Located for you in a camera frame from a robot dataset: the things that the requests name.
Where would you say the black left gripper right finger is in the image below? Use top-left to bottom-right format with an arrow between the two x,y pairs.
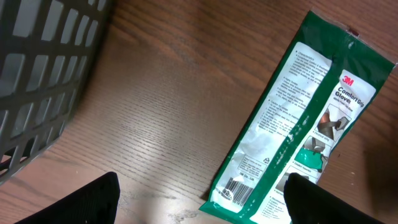
284,173 -> 382,224

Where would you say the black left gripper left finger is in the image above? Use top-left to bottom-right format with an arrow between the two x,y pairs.
17,172 -> 121,224

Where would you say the green white packet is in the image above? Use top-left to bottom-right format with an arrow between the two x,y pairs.
200,11 -> 396,223

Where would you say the grey plastic mesh basket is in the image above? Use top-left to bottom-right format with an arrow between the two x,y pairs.
1,0 -> 112,182

